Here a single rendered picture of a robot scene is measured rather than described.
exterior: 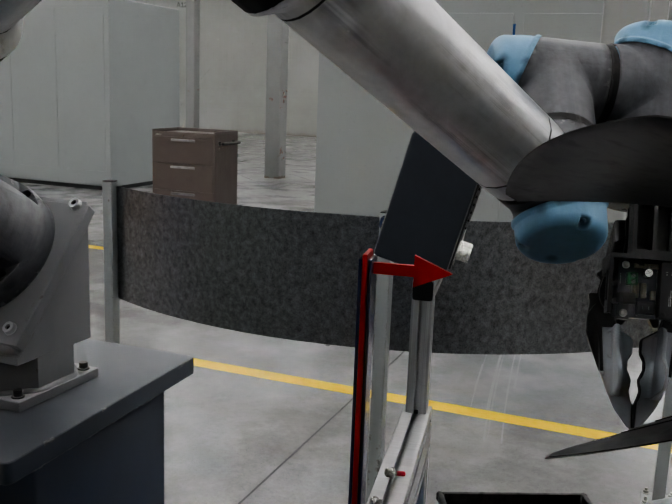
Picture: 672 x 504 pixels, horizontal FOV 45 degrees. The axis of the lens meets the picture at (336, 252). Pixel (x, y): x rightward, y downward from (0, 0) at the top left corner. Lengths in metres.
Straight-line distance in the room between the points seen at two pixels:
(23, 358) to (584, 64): 0.58
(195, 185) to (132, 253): 4.49
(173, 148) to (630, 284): 6.82
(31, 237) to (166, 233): 1.91
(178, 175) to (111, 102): 2.92
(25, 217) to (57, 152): 9.85
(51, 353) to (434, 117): 0.47
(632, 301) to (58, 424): 0.52
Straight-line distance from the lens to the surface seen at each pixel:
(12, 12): 0.77
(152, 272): 2.82
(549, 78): 0.75
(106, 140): 10.22
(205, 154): 7.29
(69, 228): 0.86
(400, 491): 0.98
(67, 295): 0.86
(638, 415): 0.80
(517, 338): 2.52
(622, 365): 0.80
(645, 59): 0.79
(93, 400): 0.85
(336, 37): 0.53
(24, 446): 0.77
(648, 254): 0.74
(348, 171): 7.09
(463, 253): 1.22
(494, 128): 0.60
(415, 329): 1.16
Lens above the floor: 1.31
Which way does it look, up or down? 11 degrees down
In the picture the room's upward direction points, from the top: 2 degrees clockwise
